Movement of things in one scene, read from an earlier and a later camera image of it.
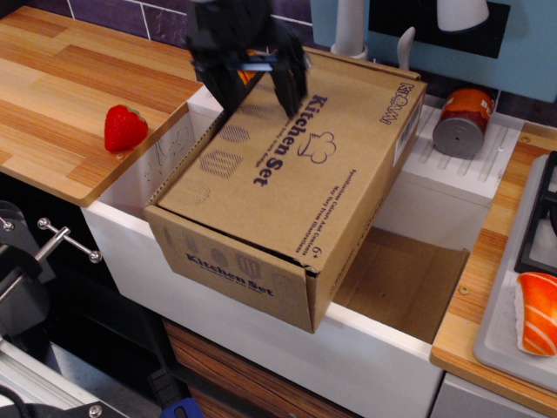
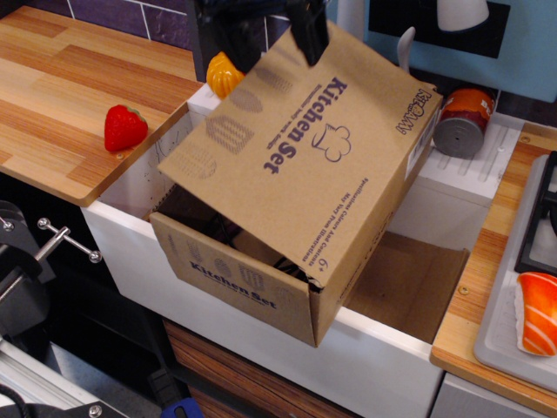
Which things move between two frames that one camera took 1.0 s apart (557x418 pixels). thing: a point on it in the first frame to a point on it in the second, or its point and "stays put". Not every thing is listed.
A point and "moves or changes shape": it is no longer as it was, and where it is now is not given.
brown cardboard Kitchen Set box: (266, 208) moves or changes shape
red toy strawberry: (124, 128) stays put
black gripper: (229, 36) to (237, 27)
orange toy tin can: (460, 130) stays put
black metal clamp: (26, 272) stays put
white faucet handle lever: (404, 47) stays put
